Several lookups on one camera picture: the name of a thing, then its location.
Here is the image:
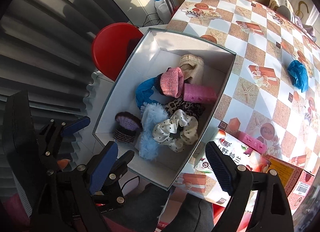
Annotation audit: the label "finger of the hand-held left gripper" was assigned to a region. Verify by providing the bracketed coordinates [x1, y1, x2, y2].
[37, 116, 91, 174]
[93, 150, 135, 208]

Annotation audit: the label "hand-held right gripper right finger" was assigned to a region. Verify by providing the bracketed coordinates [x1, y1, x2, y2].
[205, 141, 294, 232]

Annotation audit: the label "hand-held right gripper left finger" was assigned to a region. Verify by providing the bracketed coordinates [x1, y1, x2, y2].
[31, 141, 118, 232]

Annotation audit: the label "white storage box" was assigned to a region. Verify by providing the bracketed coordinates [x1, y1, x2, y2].
[92, 27, 237, 190]

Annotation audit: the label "light blue fluffy scrunchie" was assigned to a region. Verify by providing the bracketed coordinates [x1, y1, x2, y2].
[138, 103, 169, 160]

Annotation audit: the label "purple knit hair accessory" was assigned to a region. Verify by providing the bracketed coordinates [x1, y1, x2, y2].
[114, 111, 143, 144]

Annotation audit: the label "polka dot cream scrunchie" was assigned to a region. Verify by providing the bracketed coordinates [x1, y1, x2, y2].
[152, 109, 199, 153]

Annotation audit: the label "leopard print scrunchie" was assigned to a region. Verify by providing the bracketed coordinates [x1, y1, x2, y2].
[164, 98, 205, 120]

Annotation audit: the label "teal blue cloth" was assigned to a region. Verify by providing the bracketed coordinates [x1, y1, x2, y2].
[287, 60, 309, 93]
[135, 77, 160, 109]

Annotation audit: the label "pink foam block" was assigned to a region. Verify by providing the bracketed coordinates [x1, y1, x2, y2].
[237, 131, 267, 154]
[183, 83, 217, 102]

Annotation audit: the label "pink knit sock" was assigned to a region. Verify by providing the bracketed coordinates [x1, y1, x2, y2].
[154, 67, 185, 99]

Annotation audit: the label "beige scrunchie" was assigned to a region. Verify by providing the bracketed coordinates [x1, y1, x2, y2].
[179, 54, 205, 90]

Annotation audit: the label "person's grey trousers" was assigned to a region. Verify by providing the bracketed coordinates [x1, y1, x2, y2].
[120, 182, 215, 232]

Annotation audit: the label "red cardboard box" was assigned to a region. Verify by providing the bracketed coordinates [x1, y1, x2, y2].
[262, 156, 315, 207]

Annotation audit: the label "pink cloth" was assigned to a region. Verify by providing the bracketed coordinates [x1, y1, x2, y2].
[0, 192, 33, 232]

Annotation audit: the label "checkered printed tablecloth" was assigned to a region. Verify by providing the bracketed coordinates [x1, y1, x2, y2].
[166, 0, 320, 212]

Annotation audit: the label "red stool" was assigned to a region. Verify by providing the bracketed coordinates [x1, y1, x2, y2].
[91, 22, 143, 82]

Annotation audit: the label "white bottle blue cap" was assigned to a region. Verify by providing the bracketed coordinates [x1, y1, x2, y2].
[153, 0, 173, 22]

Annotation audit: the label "beige cloth bundle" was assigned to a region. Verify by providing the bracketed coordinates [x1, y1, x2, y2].
[269, 0, 297, 20]

